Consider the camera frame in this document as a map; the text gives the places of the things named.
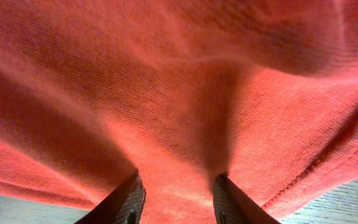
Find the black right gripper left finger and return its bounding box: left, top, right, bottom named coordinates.
left=75, top=170, right=146, bottom=224

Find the orange printed t-shirt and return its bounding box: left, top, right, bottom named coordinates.
left=0, top=0, right=358, bottom=223

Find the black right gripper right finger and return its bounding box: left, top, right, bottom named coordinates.
left=213, top=173, right=280, bottom=224

